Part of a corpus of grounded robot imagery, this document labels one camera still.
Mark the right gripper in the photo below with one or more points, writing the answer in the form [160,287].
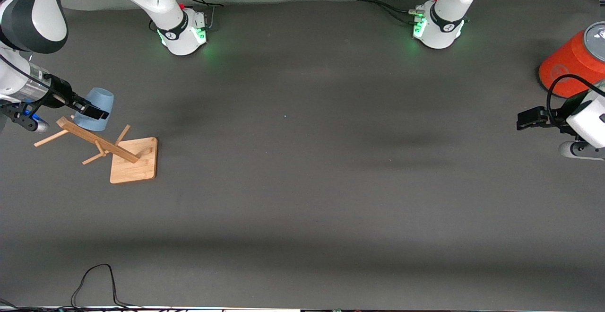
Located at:
[59,92]

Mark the dark grey table mat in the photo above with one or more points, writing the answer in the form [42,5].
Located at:
[302,208]

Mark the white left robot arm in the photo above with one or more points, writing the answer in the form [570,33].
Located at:
[444,23]

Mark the wooden cup rack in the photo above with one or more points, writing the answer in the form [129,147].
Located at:
[134,160]

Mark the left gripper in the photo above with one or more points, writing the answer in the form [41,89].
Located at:
[557,114]

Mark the light blue cup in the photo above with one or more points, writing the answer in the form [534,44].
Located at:
[101,99]

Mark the orange cylindrical can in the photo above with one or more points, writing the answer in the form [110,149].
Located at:
[572,56]

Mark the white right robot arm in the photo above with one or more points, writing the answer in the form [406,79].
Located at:
[156,0]

